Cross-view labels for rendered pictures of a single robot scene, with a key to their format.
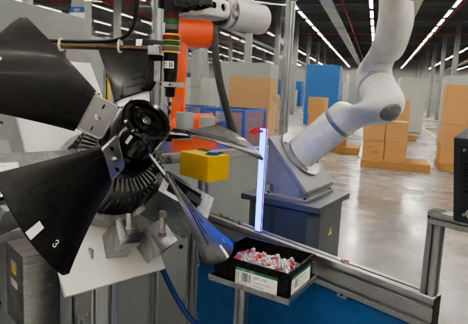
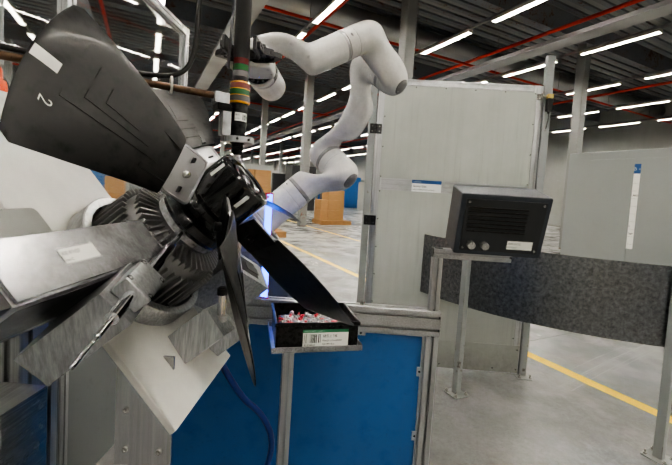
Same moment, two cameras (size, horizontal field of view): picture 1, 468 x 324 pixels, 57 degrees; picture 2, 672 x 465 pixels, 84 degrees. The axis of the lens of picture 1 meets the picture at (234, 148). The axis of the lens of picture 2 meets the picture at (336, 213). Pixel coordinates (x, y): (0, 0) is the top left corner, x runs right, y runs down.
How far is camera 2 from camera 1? 0.69 m
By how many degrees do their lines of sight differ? 45
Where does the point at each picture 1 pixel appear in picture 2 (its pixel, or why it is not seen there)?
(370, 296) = (391, 325)
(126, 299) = not seen: hidden behind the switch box
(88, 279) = (184, 397)
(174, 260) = (85, 366)
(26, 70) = (102, 94)
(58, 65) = (142, 95)
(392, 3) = (363, 94)
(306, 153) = (275, 219)
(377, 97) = (343, 167)
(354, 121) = (318, 188)
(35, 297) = not seen: outside the picture
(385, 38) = (356, 120)
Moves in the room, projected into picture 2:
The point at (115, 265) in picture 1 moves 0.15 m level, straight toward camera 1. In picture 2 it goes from (196, 369) to (257, 395)
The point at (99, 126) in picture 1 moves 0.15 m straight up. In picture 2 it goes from (186, 186) to (189, 97)
